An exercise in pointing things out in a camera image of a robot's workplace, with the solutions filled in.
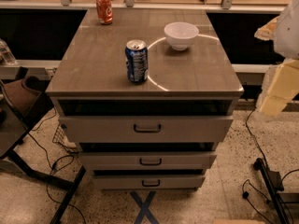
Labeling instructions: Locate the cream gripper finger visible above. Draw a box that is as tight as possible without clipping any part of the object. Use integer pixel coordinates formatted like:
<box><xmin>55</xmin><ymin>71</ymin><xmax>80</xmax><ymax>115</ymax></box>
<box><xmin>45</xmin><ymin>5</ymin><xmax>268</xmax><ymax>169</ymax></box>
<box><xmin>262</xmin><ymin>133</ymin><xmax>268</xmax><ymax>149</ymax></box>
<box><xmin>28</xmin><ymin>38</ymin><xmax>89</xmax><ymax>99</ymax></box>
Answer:
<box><xmin>256</xmin><ymin>59</ymin><xmax>299</xmax><ymax>117</ymax></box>
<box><xmin>254</xmin><ymin>17</ymin><xmax>278</xmax><ymax>41</ymax></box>

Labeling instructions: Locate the blue pepsi can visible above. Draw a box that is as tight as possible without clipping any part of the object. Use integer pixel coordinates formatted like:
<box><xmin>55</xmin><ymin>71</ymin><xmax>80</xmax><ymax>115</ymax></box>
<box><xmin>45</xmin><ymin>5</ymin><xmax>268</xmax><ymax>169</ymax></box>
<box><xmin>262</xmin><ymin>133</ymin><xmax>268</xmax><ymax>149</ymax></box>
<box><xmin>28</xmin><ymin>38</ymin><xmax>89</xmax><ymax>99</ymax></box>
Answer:
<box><xmin>125</xmin><ymin>39</ymin><xmax>149</xmax><ymax>84</ymax></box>

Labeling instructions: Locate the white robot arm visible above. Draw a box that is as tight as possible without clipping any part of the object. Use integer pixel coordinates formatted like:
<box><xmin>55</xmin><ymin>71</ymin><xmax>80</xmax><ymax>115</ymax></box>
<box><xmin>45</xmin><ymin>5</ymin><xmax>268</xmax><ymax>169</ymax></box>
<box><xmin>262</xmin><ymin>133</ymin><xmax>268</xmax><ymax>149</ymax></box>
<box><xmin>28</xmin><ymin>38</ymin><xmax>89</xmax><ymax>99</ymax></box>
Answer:
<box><xmin>254</xmin><ymin>0</ymin><xmax>299</xmax><ymax>117</ymax></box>

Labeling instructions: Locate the red coke can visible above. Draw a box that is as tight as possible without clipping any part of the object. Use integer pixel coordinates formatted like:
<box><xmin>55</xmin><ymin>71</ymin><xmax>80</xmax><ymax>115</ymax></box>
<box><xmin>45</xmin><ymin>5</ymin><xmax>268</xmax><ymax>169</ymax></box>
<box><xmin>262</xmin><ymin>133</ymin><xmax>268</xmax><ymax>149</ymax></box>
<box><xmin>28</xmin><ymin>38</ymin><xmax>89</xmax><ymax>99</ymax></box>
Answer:
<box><xmin>96</xmin><ymin>0</ymin><xmax>113</xmax><ymax>24</ymax></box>

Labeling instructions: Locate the white ceramic bowl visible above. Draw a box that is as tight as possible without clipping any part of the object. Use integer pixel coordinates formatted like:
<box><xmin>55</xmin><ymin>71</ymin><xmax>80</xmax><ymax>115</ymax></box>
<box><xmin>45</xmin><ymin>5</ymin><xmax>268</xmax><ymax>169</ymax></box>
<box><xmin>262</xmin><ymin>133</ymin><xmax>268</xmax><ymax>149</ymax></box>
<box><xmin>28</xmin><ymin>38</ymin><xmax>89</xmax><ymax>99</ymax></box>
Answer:
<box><xmin>164</xmin><ymin>21</ymin><xmax>199</xmax><ymax>50</ymax></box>

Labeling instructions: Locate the black stand base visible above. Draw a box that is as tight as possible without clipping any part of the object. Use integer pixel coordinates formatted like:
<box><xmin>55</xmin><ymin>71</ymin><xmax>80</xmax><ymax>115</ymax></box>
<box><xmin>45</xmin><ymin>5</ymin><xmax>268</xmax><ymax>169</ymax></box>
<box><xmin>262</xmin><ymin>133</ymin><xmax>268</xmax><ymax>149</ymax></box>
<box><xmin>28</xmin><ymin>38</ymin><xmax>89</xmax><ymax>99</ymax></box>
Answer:
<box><xmin>253</xmin><ymin>158</ymin><xmax>299</xmax><ymax>224</ymax></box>

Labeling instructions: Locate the grey drawer cabinet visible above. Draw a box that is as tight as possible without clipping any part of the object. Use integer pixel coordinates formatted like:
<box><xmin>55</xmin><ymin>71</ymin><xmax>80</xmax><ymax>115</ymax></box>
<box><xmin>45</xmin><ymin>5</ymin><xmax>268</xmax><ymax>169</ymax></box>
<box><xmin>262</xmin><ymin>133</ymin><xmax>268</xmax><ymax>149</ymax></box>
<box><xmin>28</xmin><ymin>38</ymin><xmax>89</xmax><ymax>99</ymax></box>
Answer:
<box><xmin>47</xmin><ymin>8</ymin><xmax>243</xmax><ymax>189</ymax></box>

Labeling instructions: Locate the bottom grey drawer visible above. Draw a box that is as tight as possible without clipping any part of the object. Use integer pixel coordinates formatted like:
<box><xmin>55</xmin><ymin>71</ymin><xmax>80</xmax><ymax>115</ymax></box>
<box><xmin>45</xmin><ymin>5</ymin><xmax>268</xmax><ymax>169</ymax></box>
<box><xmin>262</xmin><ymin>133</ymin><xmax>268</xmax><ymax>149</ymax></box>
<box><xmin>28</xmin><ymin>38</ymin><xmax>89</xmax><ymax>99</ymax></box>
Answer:
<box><xmin>93</xmin><ymin>175</ymin><xmax>206</xmax><ymax>189</ymax></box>

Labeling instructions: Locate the grey drawer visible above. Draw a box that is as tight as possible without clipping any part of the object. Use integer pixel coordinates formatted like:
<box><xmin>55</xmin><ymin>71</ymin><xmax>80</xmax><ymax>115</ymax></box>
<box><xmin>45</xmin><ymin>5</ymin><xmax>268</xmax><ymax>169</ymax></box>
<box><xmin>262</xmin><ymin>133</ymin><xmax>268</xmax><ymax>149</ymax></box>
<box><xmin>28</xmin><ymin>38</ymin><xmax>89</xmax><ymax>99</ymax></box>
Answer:
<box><xmin>79</xmin><ymin>152</ymin><xmax>216</xmax><ymax>170</ymax></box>
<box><xmin>93</xmin><ymin>175</ymin><xmax>206</xmax><ymax>189</ymax></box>
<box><xmin>59</xmin><ymin>116</ymin><xmax>233</xmax><ymax>143</ymax></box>

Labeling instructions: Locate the middle grey drawer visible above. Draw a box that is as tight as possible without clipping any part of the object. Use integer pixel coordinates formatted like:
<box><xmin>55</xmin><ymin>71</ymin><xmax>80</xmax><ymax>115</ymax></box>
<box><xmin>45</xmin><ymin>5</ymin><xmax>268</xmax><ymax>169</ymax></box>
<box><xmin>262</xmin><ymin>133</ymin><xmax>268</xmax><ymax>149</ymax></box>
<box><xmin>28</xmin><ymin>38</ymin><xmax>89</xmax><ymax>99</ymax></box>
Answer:
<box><xmin>79</xmin><ymin>152</ymin><xmax>216</xmax><ymax>170</ymax></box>

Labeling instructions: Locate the top grey drawer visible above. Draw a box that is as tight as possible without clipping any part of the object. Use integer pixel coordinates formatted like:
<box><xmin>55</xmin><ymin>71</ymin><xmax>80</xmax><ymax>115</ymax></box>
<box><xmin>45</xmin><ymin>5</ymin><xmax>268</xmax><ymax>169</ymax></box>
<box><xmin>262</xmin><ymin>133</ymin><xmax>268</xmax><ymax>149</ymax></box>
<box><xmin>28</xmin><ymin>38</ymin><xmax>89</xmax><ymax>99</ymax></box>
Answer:
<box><xmin>59</xmin><ymin>116</ymin><xmax>233</xmax><ymax>143</ymax></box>

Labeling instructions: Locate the black table leg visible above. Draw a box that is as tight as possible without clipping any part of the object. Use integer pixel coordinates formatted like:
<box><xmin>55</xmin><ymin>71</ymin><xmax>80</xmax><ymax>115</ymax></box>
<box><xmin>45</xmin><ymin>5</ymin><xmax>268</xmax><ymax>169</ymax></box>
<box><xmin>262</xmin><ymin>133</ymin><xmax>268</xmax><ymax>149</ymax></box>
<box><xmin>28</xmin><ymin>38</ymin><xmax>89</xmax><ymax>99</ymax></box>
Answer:
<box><xmin>50</xmin><ymin>167</ymin><xmax>86</xmax><ymax>224</ymax></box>

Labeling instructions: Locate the clear plastic bottle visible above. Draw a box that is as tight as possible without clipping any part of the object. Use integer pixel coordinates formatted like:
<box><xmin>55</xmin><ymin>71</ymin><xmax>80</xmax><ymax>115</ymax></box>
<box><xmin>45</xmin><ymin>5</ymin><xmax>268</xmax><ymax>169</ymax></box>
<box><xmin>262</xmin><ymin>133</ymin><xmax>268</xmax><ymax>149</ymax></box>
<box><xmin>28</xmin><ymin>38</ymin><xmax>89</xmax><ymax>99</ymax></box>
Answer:
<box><xmin>0</xmin><ymin>39</ymin><xmax>18</xmax><ymax>65</ymax></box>

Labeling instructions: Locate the black floor cable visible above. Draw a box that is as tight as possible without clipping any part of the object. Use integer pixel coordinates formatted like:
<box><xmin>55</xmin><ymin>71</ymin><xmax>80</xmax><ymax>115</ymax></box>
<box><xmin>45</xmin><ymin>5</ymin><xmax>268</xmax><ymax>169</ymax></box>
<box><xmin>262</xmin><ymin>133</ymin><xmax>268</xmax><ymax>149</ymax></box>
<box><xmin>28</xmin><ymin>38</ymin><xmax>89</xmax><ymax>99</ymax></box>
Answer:
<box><xmin>244</xmin><ymin>109</ymin><xmax>269</xmax><ymax>166</ymax></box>

